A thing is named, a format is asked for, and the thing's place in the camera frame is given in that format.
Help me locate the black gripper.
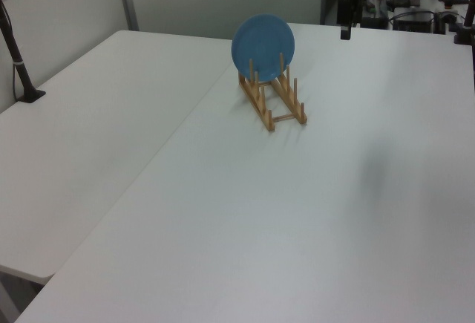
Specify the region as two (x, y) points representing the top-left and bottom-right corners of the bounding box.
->
(336, 0), (367, 41)

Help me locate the blue round plate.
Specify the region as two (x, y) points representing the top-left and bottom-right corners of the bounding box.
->
(231, 13), (296, 83)

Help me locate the wooden plate rack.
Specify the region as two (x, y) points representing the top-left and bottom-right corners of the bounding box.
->
(237, 52), (309, 132)

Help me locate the black electronics box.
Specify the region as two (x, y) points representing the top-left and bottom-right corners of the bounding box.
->
(392, 10), (435, 33)

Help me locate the black clamped camera pole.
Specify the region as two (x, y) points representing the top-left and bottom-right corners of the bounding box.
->
(453, 0), (475, 46)

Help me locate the black camera pole with base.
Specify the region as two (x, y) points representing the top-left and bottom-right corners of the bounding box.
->
(0, 0), (47, 103)

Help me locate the thin cable along pole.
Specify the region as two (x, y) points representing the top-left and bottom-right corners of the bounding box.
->
(10, 63), (20, 102)

